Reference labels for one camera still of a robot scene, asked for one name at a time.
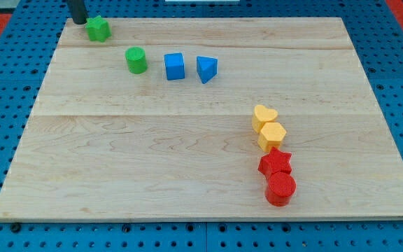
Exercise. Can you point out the light wooden board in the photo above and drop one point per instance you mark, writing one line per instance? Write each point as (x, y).
(103, 144)

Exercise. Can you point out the blue triangle block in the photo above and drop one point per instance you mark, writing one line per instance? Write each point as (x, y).
(207, 68)

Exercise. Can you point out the yellow heart block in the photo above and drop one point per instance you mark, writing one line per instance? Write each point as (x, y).
(261, 116)

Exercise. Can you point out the blue cube block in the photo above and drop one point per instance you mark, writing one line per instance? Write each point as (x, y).
(174, 66)

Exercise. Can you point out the yellow hexagon block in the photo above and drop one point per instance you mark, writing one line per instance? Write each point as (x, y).
(271, 135)

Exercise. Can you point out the red star block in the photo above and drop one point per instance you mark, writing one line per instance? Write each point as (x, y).
(275, 161)

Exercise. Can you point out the green cylinder block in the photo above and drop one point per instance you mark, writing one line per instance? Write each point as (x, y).
(136, 60)

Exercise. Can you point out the red cylinder block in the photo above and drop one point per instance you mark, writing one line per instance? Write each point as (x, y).
(280, 189)

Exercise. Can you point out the green star block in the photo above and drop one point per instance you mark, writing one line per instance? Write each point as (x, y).
(97, 29)

